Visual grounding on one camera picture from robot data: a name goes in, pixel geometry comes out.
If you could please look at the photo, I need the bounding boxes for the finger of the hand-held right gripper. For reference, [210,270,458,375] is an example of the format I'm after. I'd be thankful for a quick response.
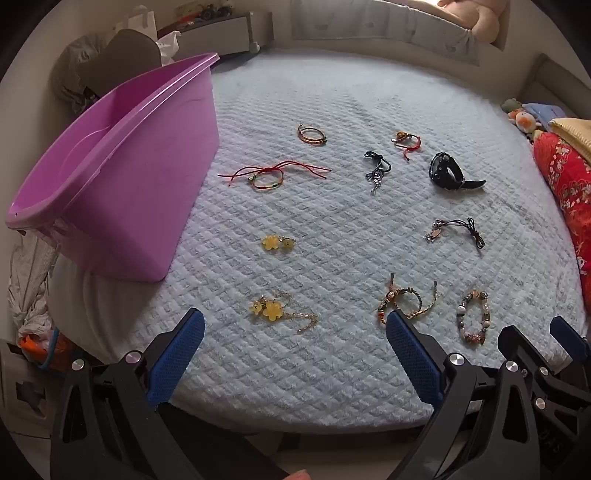
[498,324,583,462]
[549,315,591,388]

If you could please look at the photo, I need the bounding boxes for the pile of clothes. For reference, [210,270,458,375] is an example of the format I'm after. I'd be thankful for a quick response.
[7,231,61,337]

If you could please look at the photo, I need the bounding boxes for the red string bracelet green beads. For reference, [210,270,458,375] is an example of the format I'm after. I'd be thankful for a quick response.
[218,160,332,192]

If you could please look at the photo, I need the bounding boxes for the white orange plush toy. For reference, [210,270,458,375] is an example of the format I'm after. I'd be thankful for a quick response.
[510,110,543,134]

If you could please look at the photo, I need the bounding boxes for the white plastic bag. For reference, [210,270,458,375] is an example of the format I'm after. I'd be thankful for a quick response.
[156,32,182,63]

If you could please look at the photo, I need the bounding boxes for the small yellow flower charm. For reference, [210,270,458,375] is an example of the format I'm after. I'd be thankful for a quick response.
[261,234,296,253]

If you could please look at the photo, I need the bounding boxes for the yellow pillow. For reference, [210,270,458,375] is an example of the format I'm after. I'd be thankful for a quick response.
[549,117,591,162]

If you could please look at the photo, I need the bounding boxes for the brown red double cord bracelet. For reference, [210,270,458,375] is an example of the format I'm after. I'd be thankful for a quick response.
[297,123,328,146]

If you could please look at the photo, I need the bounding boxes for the braided beaded bracelet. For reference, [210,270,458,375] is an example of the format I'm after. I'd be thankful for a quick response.
[376,273,439,326]

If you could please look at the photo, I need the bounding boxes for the orange cloth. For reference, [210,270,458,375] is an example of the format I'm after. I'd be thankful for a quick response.
[18,332,70,370]

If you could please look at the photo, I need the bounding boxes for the white low cabinet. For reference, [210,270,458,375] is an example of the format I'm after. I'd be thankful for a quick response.
[157,10,274,58]

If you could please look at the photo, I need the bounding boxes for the red floral quilt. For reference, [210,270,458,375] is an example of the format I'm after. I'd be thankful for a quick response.
[532,131,591,319]

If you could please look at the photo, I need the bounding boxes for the purple plastic tub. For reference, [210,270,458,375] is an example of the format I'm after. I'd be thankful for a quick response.
[6,52,221,283]

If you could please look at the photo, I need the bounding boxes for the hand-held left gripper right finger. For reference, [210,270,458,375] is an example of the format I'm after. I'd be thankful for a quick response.
[383,310,541,480]

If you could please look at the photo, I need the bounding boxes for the grey headboard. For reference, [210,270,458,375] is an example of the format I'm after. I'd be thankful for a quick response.
[517,53,591,121]

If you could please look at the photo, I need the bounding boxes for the black wrist watch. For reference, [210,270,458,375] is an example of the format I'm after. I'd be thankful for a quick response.
[428,151,488,191]

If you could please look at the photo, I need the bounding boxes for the multicolour beaded bracelet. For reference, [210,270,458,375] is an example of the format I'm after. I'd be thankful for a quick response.
[457,289,491,346]

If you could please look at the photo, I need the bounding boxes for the red string bracelet with charm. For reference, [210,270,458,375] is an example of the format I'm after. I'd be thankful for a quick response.
[393,131,422,162]

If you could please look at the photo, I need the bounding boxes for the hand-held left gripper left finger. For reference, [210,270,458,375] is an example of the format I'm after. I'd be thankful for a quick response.
[50,308,296,480]

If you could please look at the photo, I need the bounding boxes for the white paper bag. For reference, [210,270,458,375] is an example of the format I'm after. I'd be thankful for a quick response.
[113,4,158,42]

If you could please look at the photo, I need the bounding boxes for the light blue quilted bedspread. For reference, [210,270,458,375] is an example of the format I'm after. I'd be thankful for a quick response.
[48,48,589,435]

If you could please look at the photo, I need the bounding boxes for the grey jacket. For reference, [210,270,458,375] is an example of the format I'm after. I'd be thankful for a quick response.
[50,34,112,114]

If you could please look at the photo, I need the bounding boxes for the black cord with silver charm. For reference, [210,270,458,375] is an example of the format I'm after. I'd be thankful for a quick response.
[424,218,486,251]

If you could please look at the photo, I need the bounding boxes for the black cord necklace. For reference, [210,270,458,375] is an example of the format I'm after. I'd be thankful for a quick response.
[363,151,393,197]

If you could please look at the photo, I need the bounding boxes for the beige teddy bear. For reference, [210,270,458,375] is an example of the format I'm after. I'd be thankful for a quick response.
[436,0,502,44]

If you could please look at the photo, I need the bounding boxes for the yellow flower gold chain bracelet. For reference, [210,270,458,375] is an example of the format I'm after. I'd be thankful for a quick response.
[250,291,319,334]

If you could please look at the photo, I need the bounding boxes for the toys on cabinet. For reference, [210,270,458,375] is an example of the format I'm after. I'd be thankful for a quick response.
[173,2,236,24]

